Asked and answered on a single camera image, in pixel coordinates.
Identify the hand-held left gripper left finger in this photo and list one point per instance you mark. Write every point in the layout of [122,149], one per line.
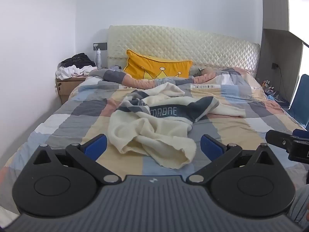
[95,147]

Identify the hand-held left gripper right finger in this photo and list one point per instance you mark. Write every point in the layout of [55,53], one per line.
[212,147]

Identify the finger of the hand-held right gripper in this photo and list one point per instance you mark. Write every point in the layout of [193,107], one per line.
[277,139]

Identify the cream striped knit sweater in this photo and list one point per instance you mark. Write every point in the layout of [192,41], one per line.
[157,135]

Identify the white clothes pile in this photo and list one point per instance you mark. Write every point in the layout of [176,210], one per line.
[70,72]

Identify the black clothes pile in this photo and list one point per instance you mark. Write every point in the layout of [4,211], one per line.
[77,59]

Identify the patchwork checked duvet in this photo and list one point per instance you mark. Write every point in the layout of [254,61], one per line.
[72,125]

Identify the blue chair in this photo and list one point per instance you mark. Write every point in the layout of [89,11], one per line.
[300,101]

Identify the person's grey clothing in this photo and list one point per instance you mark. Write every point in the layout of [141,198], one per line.
[299,205]

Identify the small bottles on bedside shelf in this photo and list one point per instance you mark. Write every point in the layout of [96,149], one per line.
[266,84]

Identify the wooden nightstand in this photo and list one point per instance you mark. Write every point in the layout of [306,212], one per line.
[67,88]

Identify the grey green pillow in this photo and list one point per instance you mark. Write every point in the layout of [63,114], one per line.
[201,70]

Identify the white plastic bottle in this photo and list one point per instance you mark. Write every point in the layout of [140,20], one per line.
[98,58]

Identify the yellow crown print pillow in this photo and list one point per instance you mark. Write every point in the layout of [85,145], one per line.
[154,66]

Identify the cream quilted headboard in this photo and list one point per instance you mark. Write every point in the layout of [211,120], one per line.
[193,46]

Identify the grey wall socket panel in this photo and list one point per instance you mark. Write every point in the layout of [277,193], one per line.
[102,46]

